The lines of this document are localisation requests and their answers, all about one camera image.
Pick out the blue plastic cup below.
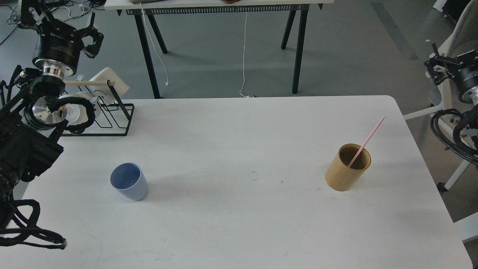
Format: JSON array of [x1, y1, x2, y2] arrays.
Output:
[[110, 163, 149, 201]]

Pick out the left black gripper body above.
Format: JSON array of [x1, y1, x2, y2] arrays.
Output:
[[32, 17, 85, 76]]

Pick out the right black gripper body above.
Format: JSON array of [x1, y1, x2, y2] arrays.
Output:
[[447, 50, 478, 104]]

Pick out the pink chopstick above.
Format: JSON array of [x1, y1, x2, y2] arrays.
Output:
[[348, 116, 385, 167]]

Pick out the background table black legs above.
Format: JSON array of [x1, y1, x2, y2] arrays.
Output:
[[104, 0, 335, 99]]

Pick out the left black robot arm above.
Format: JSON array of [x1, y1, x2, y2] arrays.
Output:
[[0, 9, 103, 249]]

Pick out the white square plate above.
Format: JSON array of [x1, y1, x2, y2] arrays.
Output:
[[89, 67, 130, 106]]

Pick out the black wire dish rack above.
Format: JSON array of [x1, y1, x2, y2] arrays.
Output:
[[62, 80, 135, 137]]

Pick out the white office chair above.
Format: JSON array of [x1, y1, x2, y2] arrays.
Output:
[[404, 0, 477, 192]]

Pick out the white mug on rack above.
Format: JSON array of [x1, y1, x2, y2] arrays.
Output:
[[59, 92, 100, 125]]

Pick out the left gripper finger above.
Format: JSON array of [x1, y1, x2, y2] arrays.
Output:
[[83, 41, 102, 59], [75, 12, 104, 47]]

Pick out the bamboo cylinder holder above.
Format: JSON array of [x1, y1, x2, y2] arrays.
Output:
[[325, 143, 372, 191]]

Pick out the white hanging cable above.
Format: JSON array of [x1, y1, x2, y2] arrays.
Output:
[[140, 3, 170, 86], [239, 11, 254, 98]]

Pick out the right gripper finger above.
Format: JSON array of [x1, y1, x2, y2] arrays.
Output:
[[424, 44, 448, 85]]

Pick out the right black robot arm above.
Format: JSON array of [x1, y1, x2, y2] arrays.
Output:
[[424, 44, 478, 166]]

